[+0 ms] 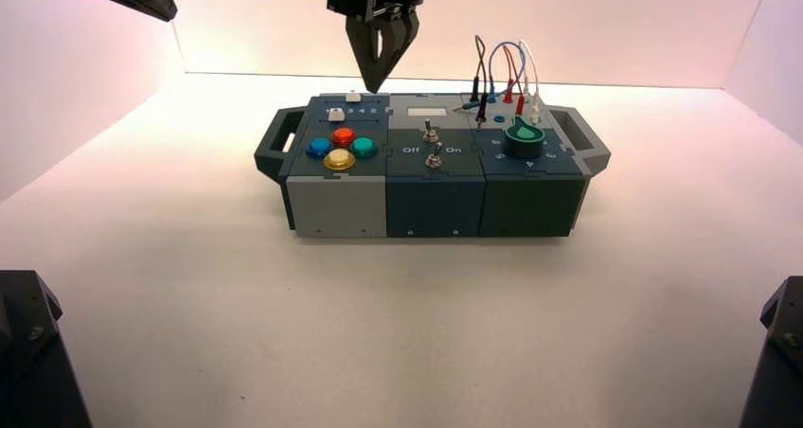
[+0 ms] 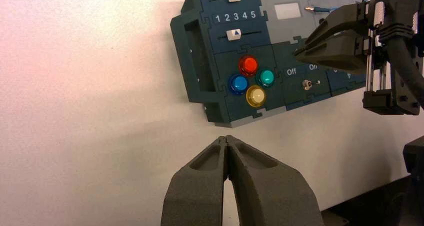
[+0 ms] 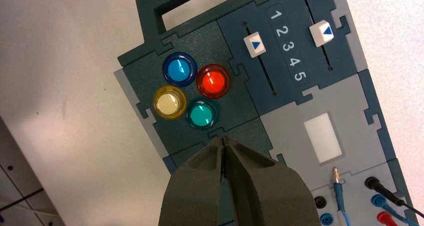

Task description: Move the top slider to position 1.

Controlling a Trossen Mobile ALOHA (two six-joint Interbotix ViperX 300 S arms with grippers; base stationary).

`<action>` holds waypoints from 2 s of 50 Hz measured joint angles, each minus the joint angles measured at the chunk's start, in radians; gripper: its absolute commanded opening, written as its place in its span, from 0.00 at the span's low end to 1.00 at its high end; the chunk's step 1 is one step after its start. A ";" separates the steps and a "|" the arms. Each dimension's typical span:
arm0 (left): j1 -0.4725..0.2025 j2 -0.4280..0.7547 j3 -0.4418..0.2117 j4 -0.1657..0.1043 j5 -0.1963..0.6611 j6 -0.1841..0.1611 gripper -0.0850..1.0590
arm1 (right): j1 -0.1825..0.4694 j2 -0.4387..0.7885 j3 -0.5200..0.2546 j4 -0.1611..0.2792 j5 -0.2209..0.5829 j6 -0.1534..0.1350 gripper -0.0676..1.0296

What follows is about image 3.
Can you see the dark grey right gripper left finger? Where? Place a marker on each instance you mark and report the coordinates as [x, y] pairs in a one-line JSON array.
[[195, 191]]

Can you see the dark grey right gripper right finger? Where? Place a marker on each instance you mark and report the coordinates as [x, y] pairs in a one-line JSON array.
[[268, 194]]

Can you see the white slider knob blue triangle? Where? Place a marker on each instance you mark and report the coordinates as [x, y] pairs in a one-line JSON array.
[[321, 33], [254, 44]]

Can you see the black banana socket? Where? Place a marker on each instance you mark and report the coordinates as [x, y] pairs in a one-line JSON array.
[[320, 202]]

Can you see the blue banana socket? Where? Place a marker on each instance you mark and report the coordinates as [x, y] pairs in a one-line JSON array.
[[326, 219]]

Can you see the green round push button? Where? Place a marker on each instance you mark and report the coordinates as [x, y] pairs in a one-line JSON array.
[[202, 115]]

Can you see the white rectangular display window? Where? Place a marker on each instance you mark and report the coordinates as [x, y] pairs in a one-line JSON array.
[[323, 137]]

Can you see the yellow round push button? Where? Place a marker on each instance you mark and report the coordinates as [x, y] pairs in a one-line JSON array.
[[169, 102]]

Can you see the red round push button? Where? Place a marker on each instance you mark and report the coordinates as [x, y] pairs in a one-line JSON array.
[[213, 81]]

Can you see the blue round push button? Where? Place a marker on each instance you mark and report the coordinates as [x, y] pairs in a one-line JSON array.
[[179, 69]]

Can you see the grey panel with holes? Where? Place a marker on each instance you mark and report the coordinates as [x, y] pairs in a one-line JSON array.
[[20, 184]]

